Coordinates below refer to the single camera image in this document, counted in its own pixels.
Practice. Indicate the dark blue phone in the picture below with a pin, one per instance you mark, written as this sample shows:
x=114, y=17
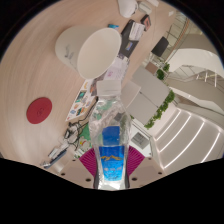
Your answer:
x=50, y=163

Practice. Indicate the clear blue-labelled water bottle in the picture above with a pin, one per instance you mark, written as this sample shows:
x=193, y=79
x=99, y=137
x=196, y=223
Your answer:
x=110, y=140

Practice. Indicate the flat round red coaster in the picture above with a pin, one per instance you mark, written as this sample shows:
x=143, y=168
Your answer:
x=39, y=110

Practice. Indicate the black notebook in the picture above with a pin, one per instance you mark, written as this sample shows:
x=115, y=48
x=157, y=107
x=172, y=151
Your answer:
x=128, y=41

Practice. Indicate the white card packet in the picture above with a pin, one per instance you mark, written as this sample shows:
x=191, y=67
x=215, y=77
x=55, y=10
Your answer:
x=58, y=152

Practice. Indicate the black chair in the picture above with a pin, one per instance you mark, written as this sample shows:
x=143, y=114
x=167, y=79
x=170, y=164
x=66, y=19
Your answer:
x=160, y=46

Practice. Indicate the white chair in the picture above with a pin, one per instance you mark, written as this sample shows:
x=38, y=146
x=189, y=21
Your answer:
x=130, y=91

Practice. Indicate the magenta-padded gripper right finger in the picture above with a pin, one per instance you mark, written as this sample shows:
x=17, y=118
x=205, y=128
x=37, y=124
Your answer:
x=148, y=170

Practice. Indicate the ceiling light strips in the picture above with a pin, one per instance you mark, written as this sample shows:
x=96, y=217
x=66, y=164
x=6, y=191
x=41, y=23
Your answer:
x=186, y=133

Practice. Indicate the small white device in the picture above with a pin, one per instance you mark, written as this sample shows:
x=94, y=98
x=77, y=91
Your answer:
x=145, y=7

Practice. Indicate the colourful sticker sheet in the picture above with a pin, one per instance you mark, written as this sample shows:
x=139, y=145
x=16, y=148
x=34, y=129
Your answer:
x=80, y=101

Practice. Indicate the small red and black device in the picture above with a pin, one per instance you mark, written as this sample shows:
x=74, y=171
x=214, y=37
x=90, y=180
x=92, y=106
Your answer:
x=146, y=21

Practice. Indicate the brown planter with green plants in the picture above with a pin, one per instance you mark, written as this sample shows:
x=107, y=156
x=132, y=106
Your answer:
x=151, y=68

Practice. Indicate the white paper slip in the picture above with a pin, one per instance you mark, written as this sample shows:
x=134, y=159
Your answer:
x=171, y=13

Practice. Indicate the white computer mouse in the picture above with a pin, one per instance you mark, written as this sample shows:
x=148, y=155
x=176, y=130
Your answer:
x=126, y=6

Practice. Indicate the white paper cup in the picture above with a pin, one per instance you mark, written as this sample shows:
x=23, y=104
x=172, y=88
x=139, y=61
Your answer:
x=90, y=50

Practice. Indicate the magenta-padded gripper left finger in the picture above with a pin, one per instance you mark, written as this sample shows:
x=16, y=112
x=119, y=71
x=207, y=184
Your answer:
x=75, y=171

